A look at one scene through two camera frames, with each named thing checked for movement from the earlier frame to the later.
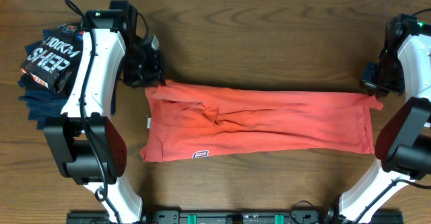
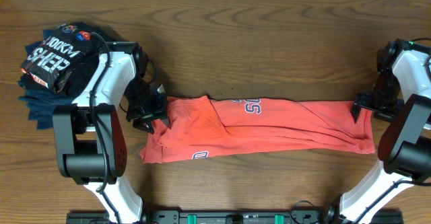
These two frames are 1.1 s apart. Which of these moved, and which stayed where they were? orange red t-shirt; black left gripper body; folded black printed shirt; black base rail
Moved: black left gripper body; orange red t-shirt
Stayed: folded black printed shirt; black base rail
